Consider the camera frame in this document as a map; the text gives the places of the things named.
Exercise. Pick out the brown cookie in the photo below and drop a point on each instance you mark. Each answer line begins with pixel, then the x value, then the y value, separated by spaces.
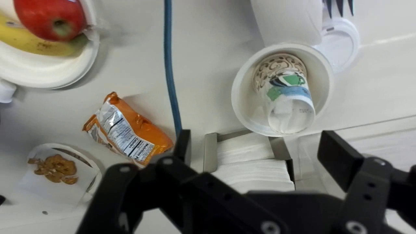
pixel 53 169

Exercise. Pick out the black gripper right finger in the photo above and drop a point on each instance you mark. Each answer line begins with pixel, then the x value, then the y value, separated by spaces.
pixel 368 190

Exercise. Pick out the orange snack bag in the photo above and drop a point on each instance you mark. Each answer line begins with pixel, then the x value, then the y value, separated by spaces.
pixel 130 130

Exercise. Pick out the small white creamer cup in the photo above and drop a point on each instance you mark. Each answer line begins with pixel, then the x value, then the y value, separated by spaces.
pixel 6 91

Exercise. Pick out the red apple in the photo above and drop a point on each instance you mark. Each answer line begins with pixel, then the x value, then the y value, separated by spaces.
pixel 49 19

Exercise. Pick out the white napkin stack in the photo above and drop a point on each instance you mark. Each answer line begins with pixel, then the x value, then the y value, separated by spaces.
pixel 251 169

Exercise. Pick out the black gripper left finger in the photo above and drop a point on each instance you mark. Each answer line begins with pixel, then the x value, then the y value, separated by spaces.
pixel 143 199

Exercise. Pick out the white round plate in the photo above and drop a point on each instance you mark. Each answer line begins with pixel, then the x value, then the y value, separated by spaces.
pixel 43 69

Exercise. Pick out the yellow banana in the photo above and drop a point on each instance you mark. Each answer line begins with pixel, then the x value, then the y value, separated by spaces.
pixel 26 40

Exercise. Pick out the small white bowl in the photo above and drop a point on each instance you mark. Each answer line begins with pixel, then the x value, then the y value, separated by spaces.
pixel 247 99

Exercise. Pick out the small printed paper cup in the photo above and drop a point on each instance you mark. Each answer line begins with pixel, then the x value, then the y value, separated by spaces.
pixel 286 95

